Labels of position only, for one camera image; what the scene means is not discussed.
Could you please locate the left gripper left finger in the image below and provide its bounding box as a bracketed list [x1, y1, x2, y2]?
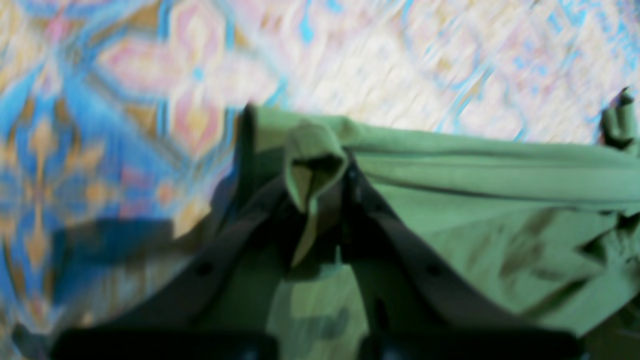
[50, 177, 301, 360]

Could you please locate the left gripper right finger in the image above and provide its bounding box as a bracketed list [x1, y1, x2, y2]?
[340, 156, 586, 360]

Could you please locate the olive green t-shirt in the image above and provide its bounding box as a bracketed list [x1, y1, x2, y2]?
[200, 87, 640, 360]

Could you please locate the patterned tile tablecloth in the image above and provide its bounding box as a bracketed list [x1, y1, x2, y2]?
[1, 0, 639, 360]

